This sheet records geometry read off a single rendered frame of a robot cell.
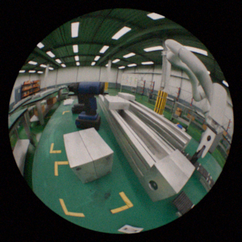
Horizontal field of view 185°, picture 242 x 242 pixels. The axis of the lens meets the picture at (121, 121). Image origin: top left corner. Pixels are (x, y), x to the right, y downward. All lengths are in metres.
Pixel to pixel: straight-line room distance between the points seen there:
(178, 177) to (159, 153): 0.11
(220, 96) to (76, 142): 0.43
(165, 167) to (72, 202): 0.23
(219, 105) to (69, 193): 0.48
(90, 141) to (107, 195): 0.14
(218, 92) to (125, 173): 0.40
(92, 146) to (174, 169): 0.18
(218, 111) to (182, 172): 0.22
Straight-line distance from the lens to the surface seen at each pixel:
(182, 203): 0.27
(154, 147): 0.26
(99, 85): 0.33
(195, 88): 0.72
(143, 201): 0.23
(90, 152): 0.16
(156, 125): 0.40
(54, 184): 0.26
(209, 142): 0.31
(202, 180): 0.42
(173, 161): 0.20
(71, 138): 0.20
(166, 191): 0.18
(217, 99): 0.31
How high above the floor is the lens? 0.99
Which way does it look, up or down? 26 degrees down
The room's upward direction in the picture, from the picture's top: 9 degrees clockwise
